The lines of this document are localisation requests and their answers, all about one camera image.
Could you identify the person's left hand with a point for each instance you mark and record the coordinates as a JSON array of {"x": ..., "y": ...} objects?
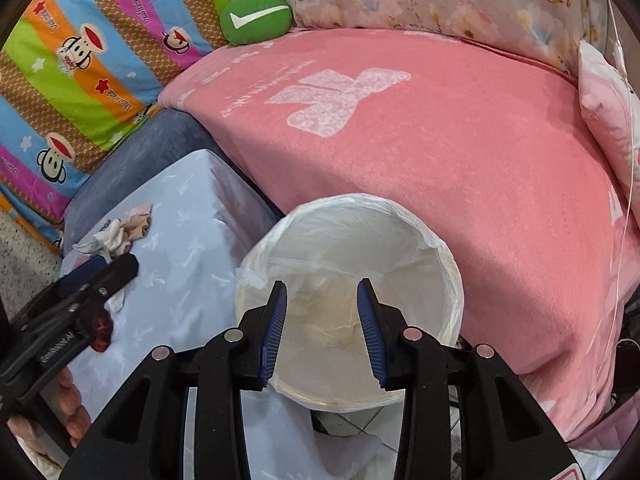
[{"x": 70, "y": 392}]

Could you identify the pink blanket with white bow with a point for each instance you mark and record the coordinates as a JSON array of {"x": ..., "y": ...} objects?
[{"x": 450, "y": 185}]

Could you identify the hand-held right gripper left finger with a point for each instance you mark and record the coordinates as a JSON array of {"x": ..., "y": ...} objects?
[{"x": 275, "y": 332}]

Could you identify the red wrapper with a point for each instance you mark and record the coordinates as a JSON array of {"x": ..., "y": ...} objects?
[{"x": 102, "y": 332}]

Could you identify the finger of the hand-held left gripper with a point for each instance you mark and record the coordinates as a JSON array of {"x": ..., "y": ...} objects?
[
  {"x": 122, "y": 269},
  {"x": 75, "y": 281}
]

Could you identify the green cushion with white tick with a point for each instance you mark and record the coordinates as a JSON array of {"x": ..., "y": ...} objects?
[{"x": 240, "y": 32}]

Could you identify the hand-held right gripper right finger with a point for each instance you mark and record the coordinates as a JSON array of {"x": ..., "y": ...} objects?
[{"x": 368, "y": 335}]

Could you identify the pinkish tan paper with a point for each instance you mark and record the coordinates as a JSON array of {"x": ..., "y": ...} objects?
[{"x": 140, "y": 221}]

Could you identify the pink floral pillow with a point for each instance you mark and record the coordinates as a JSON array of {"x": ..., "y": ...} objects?
[{"x": 607, "y": 110}]

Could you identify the white tissue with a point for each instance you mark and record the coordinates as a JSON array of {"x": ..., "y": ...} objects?
[{"x": 102, "y": 241}]

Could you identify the light blue patterned cloth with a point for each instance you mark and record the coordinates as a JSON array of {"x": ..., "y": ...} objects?
[{"x": 200, "y": 240}]

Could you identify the striped cartoon monkey blanket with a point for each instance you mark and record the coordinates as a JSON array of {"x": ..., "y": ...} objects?
[{"x": 100, "y": 85}]

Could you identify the white bin with plastic liner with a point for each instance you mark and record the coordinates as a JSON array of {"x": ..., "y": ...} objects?
[{"x": 325, "y": 240}]

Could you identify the pink floral bed sheet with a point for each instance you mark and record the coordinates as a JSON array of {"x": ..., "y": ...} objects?
[{"x": 600, "y": 430}]

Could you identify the blue-grey upholstered stool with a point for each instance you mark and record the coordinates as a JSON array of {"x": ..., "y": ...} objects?
[{"x": 150, "y": 140}]

